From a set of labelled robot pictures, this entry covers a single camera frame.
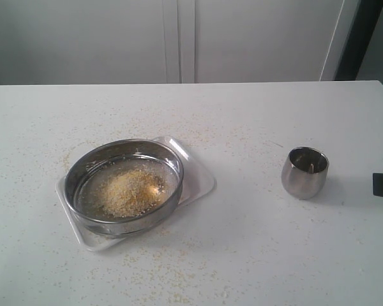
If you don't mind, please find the stainless steel cup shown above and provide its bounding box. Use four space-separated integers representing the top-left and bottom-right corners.
281 147 329 200

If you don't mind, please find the round stainless steel sieve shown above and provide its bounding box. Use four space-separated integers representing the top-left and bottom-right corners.
63 139 184 238

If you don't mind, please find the white plastic tray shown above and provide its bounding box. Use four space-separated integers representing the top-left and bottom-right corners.
56 136 216 252

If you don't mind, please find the yellow grain mixture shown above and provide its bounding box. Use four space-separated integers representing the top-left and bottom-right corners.
96 169 169 218

